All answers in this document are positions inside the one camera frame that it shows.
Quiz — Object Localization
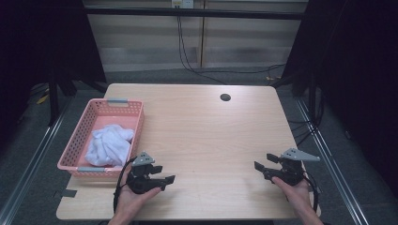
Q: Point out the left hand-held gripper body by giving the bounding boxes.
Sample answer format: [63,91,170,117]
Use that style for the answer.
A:
[126,151,158,195]

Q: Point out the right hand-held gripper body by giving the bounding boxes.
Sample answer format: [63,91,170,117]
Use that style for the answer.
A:
[274,147,321,186]

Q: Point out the white patterned towel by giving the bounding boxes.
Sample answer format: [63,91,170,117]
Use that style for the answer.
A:
[84,124,135,168]

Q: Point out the pink plastic basket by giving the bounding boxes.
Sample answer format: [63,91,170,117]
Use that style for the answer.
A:
[56,97,145,179]

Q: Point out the person's left hand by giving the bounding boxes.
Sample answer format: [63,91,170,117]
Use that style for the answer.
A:
[115,172,163,218]

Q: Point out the person's right hand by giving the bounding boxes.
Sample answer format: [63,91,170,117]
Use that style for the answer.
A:
[271,176,315,217]

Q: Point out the grey tape strip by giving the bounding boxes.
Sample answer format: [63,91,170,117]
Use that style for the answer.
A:
[53,188,78,199]

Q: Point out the black curtain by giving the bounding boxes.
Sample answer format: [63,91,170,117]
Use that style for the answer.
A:
[280,0,398,191]
[0,0,107,151]

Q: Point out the yellow floor object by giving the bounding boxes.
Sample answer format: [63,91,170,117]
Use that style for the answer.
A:
[35,93,51,105]

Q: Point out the black horizontal bar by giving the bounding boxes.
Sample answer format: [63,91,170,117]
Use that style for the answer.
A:
[84,7,306,21]

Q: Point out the left hand-held gripper cable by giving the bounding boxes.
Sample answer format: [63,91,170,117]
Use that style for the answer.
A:
[113,157,139,214]

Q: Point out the hand-held gripper cable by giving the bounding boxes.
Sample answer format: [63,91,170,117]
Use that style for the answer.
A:
[113,157,139,214]
[301,174,321,214]

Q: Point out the right hand-held gripper cable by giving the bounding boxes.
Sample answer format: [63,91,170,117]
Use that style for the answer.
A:
[301,174,321,214]

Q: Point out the metal floor rail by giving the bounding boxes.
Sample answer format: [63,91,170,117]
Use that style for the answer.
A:
[0,97,75,225]
[295,97,371,225]

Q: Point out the bundle of black floor cables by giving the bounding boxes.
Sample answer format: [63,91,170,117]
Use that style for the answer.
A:
[286,88,326,147]

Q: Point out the black stand post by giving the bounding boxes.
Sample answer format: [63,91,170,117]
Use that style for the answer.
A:
[307,70,317,121]
[47,70,61,127]

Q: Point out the black floor cable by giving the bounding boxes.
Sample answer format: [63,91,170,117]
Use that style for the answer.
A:
[193,63,286,76]

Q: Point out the black hanging cable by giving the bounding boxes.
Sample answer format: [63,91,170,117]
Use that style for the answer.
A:
[176,15,227,85]

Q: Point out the white wall socket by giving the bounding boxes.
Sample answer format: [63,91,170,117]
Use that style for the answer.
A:
[171,0,194,9]

